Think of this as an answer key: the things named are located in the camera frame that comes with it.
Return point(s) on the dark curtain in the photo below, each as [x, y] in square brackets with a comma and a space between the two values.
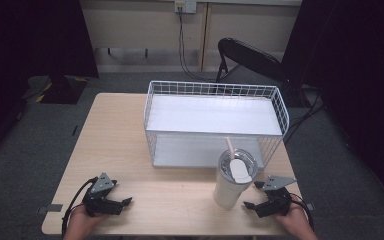
[363, 83]

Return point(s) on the person's left hand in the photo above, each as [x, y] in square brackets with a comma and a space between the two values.
[86, 220]

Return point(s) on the black folding chair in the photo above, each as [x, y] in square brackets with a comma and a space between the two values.
[250, 56]

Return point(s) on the grey tape piece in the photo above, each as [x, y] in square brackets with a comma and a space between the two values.
[50, 208]
[310, 206]

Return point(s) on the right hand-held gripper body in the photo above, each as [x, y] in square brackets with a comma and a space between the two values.
[275, 204]

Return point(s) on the white wall outlet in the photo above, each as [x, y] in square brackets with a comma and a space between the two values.
[186, 6]

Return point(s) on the white tumbler cup with straw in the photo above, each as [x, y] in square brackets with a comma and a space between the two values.
[230, 186]

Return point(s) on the small black floor piece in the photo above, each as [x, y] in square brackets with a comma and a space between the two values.
[75, 130]

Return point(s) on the person's right hand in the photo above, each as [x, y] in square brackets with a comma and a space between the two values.
[295, 218]

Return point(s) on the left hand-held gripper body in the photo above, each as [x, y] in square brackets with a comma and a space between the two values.
[100, 204]

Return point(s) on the black stand base yellow tape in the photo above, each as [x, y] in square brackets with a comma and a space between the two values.
[63, 90]

